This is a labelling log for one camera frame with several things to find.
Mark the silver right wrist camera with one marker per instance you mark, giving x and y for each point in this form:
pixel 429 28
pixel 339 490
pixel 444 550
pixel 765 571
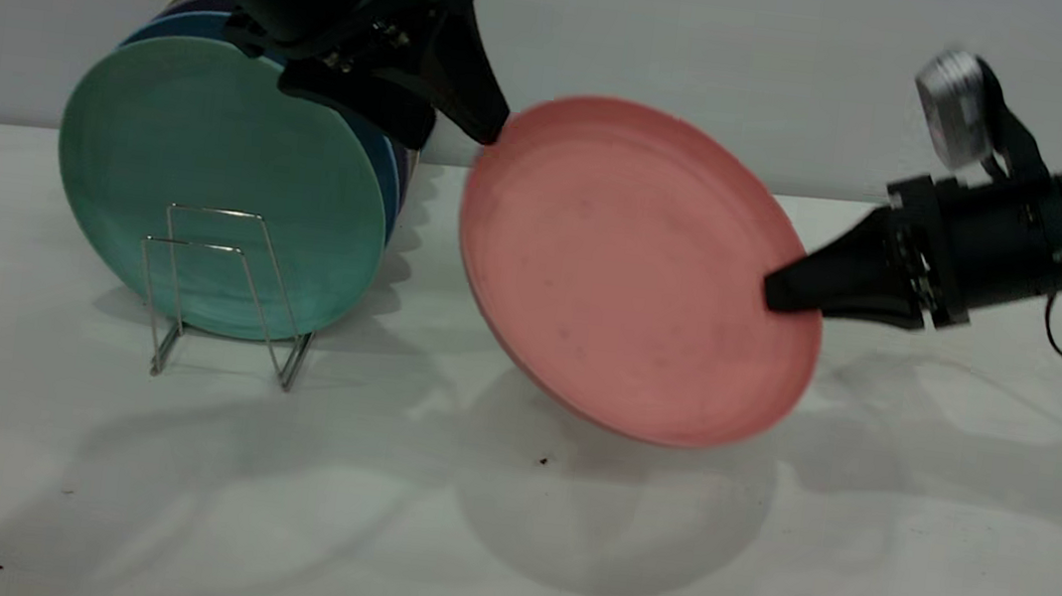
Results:
pixel 953 106

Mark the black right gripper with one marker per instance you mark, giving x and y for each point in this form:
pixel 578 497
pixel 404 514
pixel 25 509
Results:
pixel 976 249

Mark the blue round plate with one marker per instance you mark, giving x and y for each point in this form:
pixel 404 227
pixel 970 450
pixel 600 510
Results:
pixel 182 23

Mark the pink round plate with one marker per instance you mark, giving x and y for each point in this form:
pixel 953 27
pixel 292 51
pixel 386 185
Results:
pixel 624 269

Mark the dark purple round plate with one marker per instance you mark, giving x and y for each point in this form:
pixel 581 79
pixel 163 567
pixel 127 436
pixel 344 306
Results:
pixel 206 4

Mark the green round plate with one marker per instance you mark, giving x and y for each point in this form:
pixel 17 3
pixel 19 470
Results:
pixel 207 161

